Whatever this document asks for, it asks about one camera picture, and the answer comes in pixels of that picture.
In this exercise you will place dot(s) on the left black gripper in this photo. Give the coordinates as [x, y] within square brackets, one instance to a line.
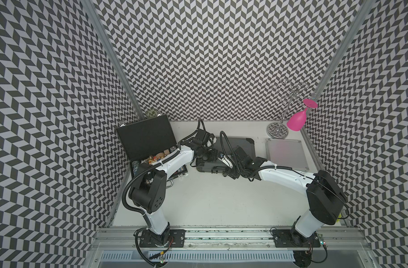
[213, 157]

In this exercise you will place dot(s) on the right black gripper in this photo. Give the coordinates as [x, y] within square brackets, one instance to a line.
[231, 173]

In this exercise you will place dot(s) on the black poker case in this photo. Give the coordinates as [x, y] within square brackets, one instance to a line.
[214, 165]
[146, 138]

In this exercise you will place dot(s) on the silver aluminium poker case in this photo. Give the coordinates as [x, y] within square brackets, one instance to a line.
[287, 153]

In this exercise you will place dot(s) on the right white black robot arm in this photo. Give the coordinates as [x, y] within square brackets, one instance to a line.
[325, 198]

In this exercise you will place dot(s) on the pink plastic wine glass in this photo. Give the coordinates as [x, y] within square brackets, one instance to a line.
[298, 120]

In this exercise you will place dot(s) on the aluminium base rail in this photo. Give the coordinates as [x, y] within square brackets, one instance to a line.
[234, 238]

